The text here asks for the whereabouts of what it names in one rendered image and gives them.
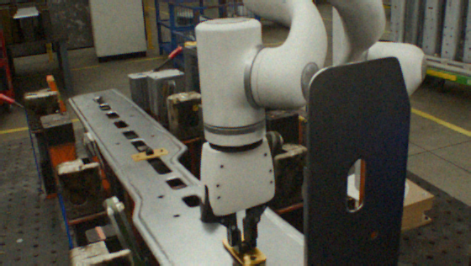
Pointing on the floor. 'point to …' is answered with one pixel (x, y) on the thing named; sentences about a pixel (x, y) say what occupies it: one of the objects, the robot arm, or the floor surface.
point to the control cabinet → (118, 29)
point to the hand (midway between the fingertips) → (242, 234)
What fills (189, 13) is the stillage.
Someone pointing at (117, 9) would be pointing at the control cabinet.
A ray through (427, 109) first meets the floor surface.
